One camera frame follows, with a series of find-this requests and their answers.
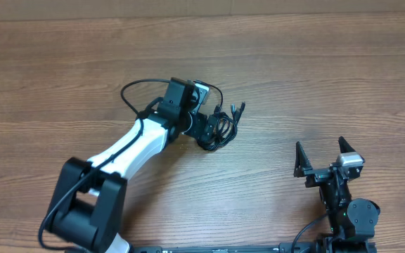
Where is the black USB cable bundle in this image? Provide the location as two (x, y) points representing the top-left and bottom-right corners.
(197, 101), (246, 152)

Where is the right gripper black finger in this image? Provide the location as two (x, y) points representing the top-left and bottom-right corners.
(293, 141), (312, 177)
(338, 136), (355, 153)

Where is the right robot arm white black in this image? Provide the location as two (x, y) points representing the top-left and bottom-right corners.
(290, 136), (380, 253)

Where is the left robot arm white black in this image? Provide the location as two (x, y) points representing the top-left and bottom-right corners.
(37, 77), (212, 252)

